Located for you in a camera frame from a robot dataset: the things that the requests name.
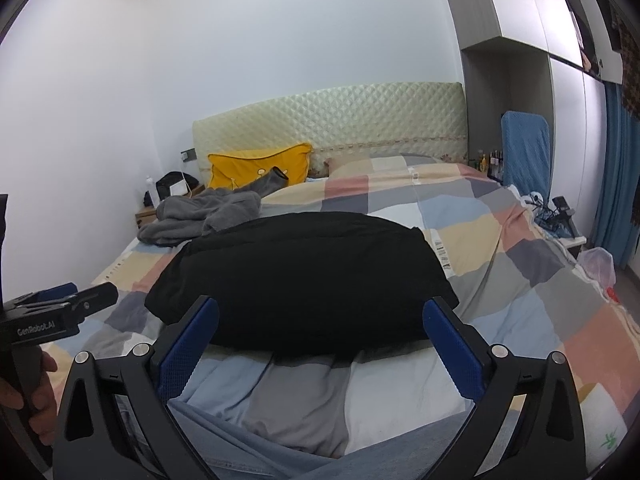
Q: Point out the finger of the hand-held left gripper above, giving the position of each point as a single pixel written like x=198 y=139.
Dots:
x=97 y=297
x=55 y=291

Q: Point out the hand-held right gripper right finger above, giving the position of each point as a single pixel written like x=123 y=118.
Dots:
x=452 y=347

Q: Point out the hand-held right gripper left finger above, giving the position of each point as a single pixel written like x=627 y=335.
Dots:
x=189 y=350

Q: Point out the black puffer jacket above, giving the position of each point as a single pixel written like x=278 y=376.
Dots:
x=305 y=280

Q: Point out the person's left hand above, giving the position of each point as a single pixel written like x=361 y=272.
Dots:
x=42 y=410

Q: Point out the pastel checkered blanket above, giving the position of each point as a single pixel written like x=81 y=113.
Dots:
x=500 y=270

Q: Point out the clear plastic water bottle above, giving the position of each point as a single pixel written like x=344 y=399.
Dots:
x=148 y=187

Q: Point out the grey fleece garment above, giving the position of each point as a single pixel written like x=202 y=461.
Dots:
x=205 y=212

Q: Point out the black bag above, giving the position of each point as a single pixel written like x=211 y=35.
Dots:
x=172 y=182

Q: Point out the white side table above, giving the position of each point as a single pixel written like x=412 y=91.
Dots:
x=575 y=245

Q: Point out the clear plastic bag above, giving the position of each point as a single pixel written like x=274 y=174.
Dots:
x=597 y=266

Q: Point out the black device stand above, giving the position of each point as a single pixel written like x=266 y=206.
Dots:
x=557 y=215

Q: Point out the group of small bottles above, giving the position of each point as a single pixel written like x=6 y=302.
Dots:
x=487 y=162

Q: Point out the yellow pillow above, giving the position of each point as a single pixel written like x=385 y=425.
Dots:
x=250 y=170

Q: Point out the blue chair cover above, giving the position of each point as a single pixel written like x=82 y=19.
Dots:
x=525 y=152

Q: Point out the pink pillow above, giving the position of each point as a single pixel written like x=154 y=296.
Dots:
x=347 y=166

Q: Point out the blue curtain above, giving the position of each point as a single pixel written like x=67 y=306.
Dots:
x=622 y=185

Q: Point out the cream quilted headboard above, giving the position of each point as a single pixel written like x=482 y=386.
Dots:
x=330 y=120

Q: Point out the grey wardrobe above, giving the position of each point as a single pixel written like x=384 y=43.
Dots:
x=530 y=35

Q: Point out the dark patterned cloth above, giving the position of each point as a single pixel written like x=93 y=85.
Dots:
x=631 y=60

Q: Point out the grey wall socket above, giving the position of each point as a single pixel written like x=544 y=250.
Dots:
x=188 y=154

